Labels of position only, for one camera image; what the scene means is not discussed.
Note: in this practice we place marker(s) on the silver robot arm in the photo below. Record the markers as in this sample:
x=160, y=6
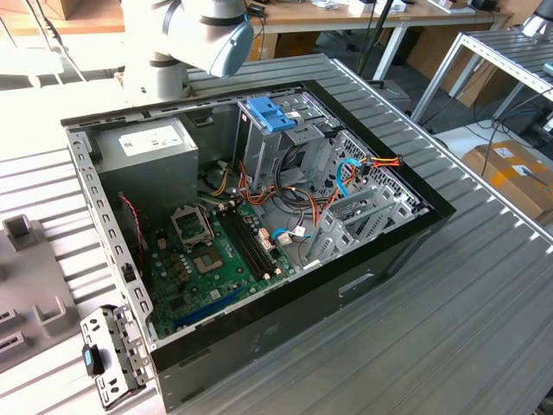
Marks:
x=203, y=30

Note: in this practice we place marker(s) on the grey metal disk bay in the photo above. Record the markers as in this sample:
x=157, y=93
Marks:
x=402, y=207

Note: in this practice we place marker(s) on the black RAM slot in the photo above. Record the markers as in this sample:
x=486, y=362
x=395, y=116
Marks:
x=244, y=246
x=253, y=240

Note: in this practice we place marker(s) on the grey metal drive cage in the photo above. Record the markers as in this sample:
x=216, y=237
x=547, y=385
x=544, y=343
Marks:
x=263, y=155

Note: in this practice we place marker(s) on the green motherboard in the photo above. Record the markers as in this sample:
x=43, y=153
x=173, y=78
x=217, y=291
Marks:
x=229, y=259

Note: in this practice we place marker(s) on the blue plastic drive latch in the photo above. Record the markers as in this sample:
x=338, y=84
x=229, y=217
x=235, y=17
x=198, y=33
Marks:
x=270, y=114

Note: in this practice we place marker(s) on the blue expansion slot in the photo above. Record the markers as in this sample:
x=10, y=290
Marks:
x=207, y=309

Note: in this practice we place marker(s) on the black open PC case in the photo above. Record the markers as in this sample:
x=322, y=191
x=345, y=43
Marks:
x=281, y=337

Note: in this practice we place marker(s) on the grey power supply unit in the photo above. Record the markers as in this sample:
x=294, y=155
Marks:
x=147, y=173

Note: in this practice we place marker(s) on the long wooden desk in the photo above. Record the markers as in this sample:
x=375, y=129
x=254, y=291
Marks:
x=345, y=13

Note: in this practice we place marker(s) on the cardboard box with white labels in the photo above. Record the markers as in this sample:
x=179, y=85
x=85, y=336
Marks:
x=510, y=181

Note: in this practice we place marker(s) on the plain cardboard box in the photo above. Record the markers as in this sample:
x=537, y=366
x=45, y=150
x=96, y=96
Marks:
x=484, y=82

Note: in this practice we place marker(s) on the black latch with blue mark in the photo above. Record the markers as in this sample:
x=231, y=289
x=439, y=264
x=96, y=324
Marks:
x=88, y=361

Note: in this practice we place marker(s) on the grey parts rack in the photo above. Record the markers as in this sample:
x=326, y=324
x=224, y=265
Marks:
x=30, y=285

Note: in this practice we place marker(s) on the grey metal slot bracket plate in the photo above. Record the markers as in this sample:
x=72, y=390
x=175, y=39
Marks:
x=129, y=346

